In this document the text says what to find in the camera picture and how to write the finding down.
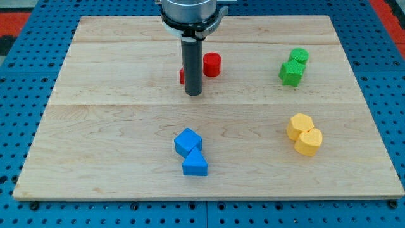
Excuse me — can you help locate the blue triangle block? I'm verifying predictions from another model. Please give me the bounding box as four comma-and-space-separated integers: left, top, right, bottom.
182, 147, 208, 176

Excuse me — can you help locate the light wooden board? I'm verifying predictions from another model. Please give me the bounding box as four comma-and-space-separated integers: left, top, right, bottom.
13, 16, 404, 201

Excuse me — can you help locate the green cylinder block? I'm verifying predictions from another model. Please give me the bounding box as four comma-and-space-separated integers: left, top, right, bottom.
288, 48, 309, 65

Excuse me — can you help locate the green star block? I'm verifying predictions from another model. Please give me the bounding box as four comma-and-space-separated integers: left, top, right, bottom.
278, 59, 306, 87

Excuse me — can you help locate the red block behind rod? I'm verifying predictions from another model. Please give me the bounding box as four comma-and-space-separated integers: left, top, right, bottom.
179, 68, 185, 85

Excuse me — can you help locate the red cylinder block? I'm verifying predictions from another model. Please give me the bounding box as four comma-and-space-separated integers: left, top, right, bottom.
203, 52, 221, 77

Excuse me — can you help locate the blue cube block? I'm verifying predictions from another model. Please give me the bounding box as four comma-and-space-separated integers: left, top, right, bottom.
174, 128, 203, 158

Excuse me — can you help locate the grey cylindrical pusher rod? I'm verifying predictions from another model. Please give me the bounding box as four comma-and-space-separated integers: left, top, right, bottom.
181, 40, 203, 96

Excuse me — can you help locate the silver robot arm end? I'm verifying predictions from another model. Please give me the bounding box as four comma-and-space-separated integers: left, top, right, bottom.
155, 0, 228, 42

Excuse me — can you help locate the yellow heart block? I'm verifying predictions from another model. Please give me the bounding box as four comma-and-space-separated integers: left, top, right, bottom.
294, 128, 323, 157

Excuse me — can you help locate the yellow hexagon block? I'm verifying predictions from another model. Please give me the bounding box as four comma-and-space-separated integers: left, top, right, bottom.
286, 113, 315, 141

